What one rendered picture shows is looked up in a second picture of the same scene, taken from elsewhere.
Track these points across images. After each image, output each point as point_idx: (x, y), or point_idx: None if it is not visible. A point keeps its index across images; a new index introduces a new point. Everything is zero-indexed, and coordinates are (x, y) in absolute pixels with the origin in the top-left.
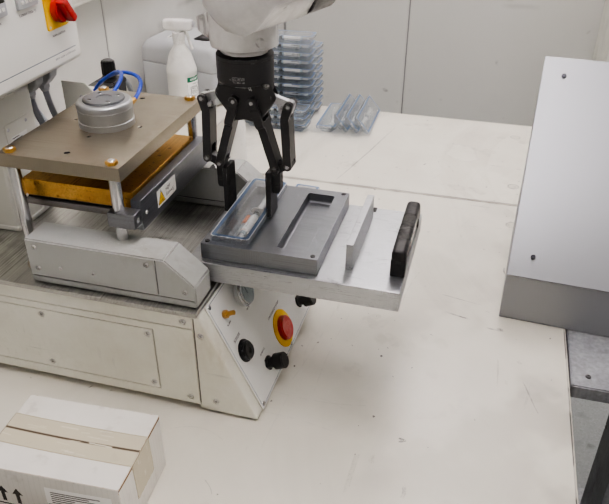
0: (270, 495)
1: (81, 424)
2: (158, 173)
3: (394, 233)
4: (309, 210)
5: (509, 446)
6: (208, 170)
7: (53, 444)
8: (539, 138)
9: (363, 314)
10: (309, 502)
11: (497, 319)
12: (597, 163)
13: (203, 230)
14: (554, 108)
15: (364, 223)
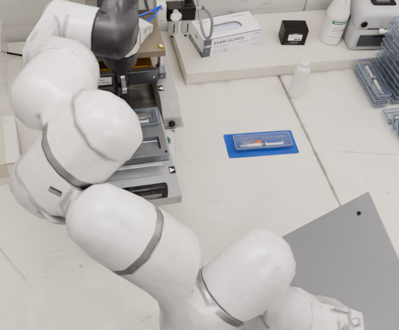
0: (23, 226)
1: (4, 139)
2: (102, 71)
3: None
4: (147, 143)
5: (98, 317)
6: (156, 86)
7: None
8: (306, 230)
9: (175, 216)
10: (25, 241)
11: None
12: (307, 275)
13: None
14: (331, 224)
15: (132, 170)
